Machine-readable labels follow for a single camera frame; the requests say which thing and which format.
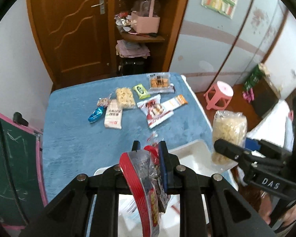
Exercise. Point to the pink artificial flowers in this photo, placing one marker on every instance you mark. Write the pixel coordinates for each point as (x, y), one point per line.
(248, 96)

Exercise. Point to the blue blanket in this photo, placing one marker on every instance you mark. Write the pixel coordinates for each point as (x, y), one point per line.
(76, 140)

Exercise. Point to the green printed bag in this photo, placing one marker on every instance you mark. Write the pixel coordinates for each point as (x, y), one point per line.
(255, 76)

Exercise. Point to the pink plastic stool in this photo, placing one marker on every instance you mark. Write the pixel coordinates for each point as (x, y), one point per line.
(222, 90)

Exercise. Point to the clear bag of pale crackers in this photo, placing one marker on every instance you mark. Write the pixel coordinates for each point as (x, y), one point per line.
(229, 128)

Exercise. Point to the pink basket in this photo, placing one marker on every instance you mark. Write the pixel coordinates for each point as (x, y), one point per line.
(145, 24)

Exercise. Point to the black clamp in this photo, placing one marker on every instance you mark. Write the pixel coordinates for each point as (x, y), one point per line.
(19, 119)

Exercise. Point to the orange and white snack packet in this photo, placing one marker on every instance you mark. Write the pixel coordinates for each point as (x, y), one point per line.
(177, 101)

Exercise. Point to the white packet with red label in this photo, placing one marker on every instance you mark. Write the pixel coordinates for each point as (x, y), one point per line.
(113, 116)

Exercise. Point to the clear bag of brown cookies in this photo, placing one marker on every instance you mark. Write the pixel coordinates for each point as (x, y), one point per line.
(159, 82)

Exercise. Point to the black suitcase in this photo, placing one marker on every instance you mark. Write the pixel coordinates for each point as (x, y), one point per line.
(132, 65)

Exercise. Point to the red striped clear snack packet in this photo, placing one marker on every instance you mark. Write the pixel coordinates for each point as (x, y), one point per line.
(138, 175)

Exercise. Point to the clear bag of pale chips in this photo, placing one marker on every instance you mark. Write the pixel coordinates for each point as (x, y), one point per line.
(125, 98)

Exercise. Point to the small clear nut packet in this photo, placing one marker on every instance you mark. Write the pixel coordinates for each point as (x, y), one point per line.
(103, 101)

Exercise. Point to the folded pink cloths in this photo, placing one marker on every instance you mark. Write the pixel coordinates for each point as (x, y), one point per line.
(130, 49)

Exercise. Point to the blue shiny candy packet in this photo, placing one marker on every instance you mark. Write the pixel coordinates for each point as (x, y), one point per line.
(96, 114)

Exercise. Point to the wooden door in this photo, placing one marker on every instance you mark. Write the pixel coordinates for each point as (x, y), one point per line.
(71, 42)

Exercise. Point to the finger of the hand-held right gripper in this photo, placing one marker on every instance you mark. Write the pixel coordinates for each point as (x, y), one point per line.
(273, 147)
(227, 148)

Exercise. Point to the pile of shiny wrappers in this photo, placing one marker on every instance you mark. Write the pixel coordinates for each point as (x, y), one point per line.
(122, 21)

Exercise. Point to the red and white biscuit packet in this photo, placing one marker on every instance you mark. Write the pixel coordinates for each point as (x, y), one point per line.
(148, 103)

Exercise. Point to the grey sliding door wardrobe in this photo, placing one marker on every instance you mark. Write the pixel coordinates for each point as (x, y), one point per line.
(212, 42)

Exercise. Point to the white plastic bin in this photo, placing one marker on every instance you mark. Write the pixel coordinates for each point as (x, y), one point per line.
(194, 158)

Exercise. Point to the wooden shelf unit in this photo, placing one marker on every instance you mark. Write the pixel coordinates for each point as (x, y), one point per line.
(172, 17)

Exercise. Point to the dark wooden cabinet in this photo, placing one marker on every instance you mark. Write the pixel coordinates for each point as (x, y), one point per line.
(266, 98)

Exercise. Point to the green snack packet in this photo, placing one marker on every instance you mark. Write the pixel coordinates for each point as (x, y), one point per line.
(141, 91)

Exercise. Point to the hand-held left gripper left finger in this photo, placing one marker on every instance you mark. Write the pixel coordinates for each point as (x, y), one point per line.
(135, 146)

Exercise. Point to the green chalkboard with pink frame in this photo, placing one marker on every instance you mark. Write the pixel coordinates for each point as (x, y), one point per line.
(14, 165)

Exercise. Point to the white packet with red edge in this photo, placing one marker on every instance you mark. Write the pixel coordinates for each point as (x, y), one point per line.
(160, 120)

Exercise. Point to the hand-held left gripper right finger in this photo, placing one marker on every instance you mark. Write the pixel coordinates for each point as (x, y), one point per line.
(163, 164)

